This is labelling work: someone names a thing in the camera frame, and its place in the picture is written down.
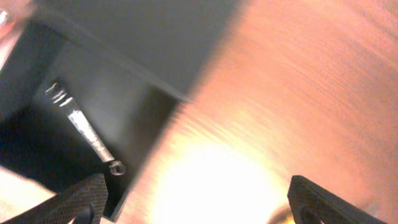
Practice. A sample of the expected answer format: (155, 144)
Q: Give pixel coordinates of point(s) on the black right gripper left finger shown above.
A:
(83, 202)

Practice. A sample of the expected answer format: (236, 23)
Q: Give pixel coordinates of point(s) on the black open gift box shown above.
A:
(128, 64)

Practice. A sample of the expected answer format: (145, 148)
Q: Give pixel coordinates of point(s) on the chrome ratchet wrench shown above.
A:
(62, 99)

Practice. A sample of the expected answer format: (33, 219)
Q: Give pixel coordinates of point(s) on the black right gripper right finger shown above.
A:
(310, 203)

